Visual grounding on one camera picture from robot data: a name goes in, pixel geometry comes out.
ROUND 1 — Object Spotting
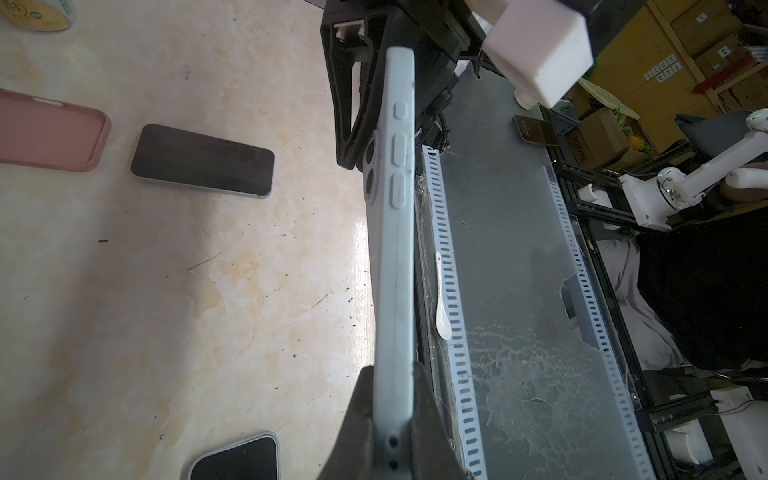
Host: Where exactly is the black phone white case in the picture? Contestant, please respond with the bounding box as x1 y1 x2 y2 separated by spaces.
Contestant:
181 431 281 480

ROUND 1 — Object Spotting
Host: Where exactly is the cardboard boxes stack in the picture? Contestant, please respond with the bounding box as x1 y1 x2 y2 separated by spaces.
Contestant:
586 1 767 152

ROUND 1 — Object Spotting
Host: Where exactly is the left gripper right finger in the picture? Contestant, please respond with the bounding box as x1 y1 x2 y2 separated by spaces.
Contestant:
410 362 469 480

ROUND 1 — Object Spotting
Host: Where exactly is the pink phone case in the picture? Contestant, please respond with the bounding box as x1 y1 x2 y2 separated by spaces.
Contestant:
1 89 111 173

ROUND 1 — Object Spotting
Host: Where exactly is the black smartphone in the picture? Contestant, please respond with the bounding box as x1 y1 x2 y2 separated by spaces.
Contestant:
130 124 275 197

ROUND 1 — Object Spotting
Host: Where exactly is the white plastic spoon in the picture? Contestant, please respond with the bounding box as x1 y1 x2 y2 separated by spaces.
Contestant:
435 251 452 340

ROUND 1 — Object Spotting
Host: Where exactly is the white slotted cable duct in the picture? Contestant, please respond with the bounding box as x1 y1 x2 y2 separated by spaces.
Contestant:
422 146 488 479

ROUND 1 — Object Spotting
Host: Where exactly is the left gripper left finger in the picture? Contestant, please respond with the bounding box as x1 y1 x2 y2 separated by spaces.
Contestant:
318 367 374 480

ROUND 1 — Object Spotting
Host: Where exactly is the black phone clear case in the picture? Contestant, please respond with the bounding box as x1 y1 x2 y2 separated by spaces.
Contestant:
363 47 415 479

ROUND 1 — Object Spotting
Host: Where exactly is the small dark phone on base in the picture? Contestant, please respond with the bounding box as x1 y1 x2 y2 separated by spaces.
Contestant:
513 115 560 147

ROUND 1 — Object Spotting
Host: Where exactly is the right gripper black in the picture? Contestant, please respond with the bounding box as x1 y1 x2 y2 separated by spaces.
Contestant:
320 1 486 170

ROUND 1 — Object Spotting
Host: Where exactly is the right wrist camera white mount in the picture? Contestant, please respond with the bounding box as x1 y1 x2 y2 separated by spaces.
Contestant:
467 0 593 110

